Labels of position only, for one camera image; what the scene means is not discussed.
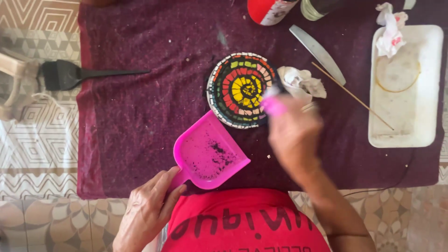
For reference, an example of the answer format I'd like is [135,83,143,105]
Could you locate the thin wooden stick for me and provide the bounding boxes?
[311,62,395,131]

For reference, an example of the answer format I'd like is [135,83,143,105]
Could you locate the crumpled red-stained white tissue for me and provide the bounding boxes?
[375,2,409,59]

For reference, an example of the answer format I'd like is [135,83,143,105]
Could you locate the white rectangular tray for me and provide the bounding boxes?
[368,24,445,148]

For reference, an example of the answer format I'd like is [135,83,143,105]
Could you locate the person's left hand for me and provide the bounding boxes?
[113,166,188,251]

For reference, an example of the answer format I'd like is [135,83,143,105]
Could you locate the grey nail file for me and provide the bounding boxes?
[289,24,347,87]

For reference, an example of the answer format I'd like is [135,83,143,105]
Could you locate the red and white bottle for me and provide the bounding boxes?
[247,0,300,26]

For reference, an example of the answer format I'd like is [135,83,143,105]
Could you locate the pink hand brush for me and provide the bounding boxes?
[261,86,288,117]

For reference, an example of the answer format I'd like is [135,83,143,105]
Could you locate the black cable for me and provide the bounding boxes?
[342,150,418,197]

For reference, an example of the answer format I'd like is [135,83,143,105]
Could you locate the round colourful mosaic plate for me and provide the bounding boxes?
[206,52,281,130]

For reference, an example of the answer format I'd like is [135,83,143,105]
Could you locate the pink plastic dustpan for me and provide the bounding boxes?
[168,110,251,192]

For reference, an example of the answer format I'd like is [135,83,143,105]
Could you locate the beige geometric patterned tablecloth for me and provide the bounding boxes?
[0,0,448,203]

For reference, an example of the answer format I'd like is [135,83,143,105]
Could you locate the dark glass jar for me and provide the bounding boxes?
[300,0,348,21]

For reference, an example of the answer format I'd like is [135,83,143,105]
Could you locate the person's red shirt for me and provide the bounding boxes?
[161,188,332,252]

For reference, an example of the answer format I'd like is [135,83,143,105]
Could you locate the black wide brush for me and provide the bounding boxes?
[41,59,151,92]

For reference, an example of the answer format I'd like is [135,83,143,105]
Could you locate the person's right hand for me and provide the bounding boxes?
[268,94,324,183]

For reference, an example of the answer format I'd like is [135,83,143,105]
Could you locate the maroon felt cloth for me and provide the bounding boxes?
[76,0,446,200]

